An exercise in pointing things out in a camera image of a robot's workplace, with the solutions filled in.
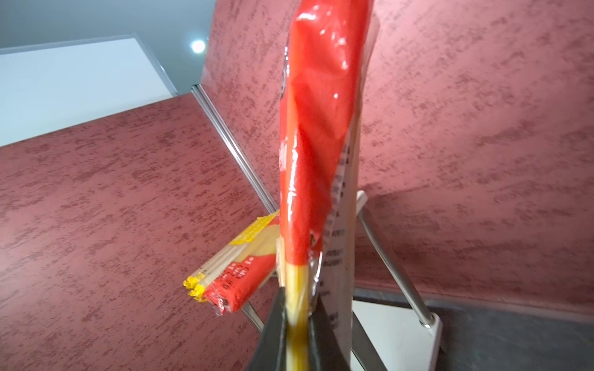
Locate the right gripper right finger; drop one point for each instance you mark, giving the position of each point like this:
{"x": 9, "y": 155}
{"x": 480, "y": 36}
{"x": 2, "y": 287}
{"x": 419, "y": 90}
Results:
{"x": 324, "y": 351}

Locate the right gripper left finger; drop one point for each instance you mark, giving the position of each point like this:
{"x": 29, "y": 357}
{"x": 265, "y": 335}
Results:
{"x": 270, "y": 354}

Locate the red spaghetti pack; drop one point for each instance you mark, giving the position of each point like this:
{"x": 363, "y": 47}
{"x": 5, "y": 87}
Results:
{"x": 326, "y": 60}
{"x": 239, "y": 281}

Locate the white two-tier shelf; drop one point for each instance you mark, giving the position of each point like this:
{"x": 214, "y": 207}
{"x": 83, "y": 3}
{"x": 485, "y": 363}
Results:
{"x": 392, "y": 326}

